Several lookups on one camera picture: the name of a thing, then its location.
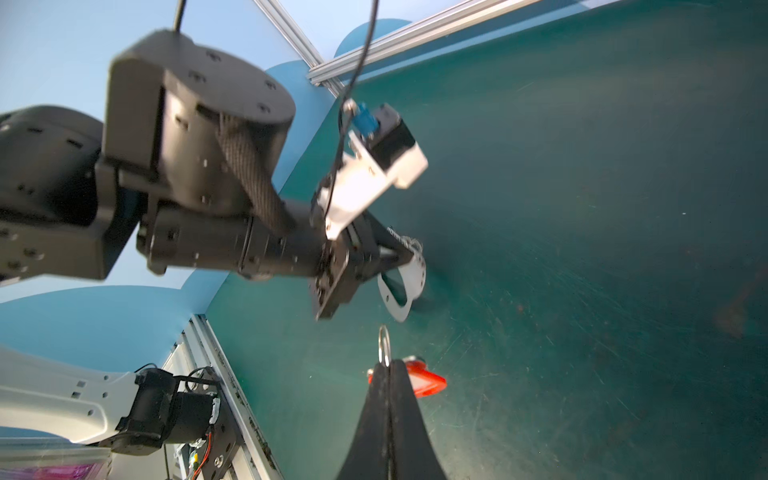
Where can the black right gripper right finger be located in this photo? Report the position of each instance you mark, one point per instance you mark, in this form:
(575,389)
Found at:
(411,453)

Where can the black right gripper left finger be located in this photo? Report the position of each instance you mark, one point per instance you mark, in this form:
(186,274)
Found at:
(368,455)

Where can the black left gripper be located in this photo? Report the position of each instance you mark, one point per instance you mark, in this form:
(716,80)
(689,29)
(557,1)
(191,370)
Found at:
(350,260)

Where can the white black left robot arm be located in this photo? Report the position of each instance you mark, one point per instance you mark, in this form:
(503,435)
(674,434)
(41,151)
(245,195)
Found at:
(182,164)

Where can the aluminium left corner post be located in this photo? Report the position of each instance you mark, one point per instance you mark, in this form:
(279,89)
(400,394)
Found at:
(279,17)

